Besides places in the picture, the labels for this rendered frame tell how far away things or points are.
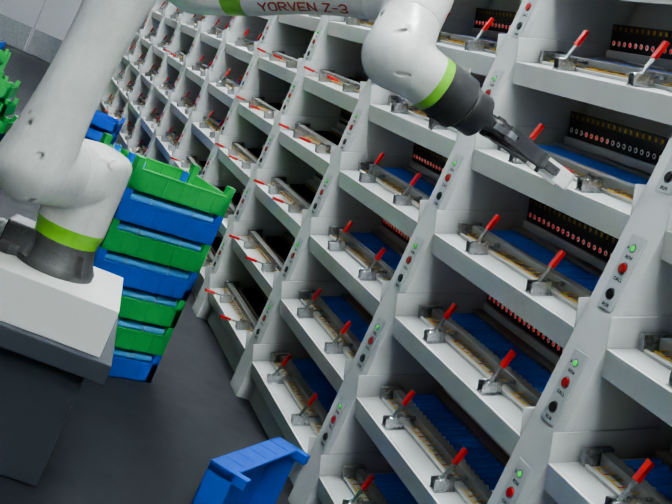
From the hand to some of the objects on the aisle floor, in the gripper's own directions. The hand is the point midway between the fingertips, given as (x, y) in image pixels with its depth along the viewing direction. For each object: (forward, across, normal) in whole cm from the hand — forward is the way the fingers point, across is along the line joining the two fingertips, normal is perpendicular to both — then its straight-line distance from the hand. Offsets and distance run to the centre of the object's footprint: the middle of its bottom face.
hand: (550, 170), depth 177 cm
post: (+31, +23, -88) cm, 96 cm away
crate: (-23, -104, -97) cm, 144 cm away
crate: (-1, -20, -93) cm, 95 cm away
